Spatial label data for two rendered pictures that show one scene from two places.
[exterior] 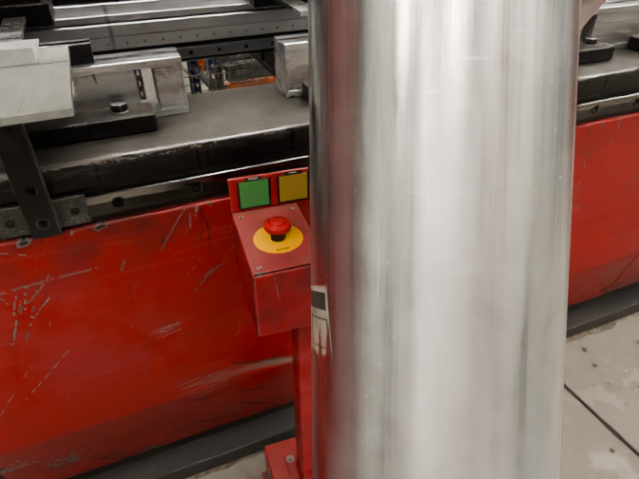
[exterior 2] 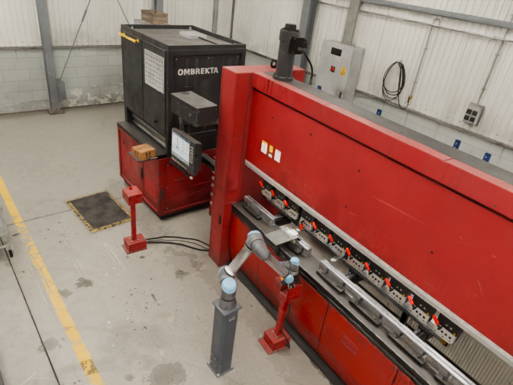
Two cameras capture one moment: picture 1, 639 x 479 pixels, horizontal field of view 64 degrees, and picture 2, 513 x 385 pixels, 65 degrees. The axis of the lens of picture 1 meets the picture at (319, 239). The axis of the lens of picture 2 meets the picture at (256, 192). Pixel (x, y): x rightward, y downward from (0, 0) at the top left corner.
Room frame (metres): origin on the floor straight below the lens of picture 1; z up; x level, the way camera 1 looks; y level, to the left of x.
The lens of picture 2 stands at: (-0.52, -2.49, 3.19)
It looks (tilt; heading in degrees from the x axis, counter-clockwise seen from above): 30 degrees down; 74
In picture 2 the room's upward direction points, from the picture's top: 8 degrees clockwise
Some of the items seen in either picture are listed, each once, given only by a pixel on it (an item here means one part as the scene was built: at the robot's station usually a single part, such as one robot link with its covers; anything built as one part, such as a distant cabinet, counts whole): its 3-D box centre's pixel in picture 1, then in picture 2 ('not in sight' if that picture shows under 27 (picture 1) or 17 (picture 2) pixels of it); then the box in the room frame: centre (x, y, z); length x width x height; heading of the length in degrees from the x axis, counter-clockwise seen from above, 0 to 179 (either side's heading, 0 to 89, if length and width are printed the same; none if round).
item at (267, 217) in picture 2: not in sight; (259, 210); (0.56, 0.97, 0.92); 0.50 x 0.06 x 0.10; 113
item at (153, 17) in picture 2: not in sight; (159, 18); (-0.40, 5.99, 2.05); 0.88 x 0.33 x 0.20; 116
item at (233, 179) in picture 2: not in sight; (252, 171); (0.56, 1.43, 1.15); 0.85 x 0.25 x 2.30; 23
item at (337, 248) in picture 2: not in sight; (341, 244); (0.99, -0.07, 1.25); 0.15 x 0.09 x 0.17; 113
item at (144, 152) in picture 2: not in sight; (142, 150); (-0.65, 2.16, 1.04); 0.30 x 0.26 x 0.12; 116
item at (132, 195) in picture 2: not in sight; (133, 218); (-0.76, 1.61, 0.41); 0.25 x 0.20 x 0.83; 23
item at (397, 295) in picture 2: not in sight; (400, 289); (1.22, -0.62, 1.25); 0.15 x 0.09 x 0.17; 113
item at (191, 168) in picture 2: not in sight; (186, 150); (-0.19, 1.36, 1.42); 0.45 x 0.12 x 0.36; 117
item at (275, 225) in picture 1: (278, 231); not in sight; (0.61, 0.06, 0.79); 0.04 x 0.04 x 0.04
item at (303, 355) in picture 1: (310, 394); (282, 313); (0.63, 0.02, 0.39); 0.05 x 0.05 x 0.54; 18
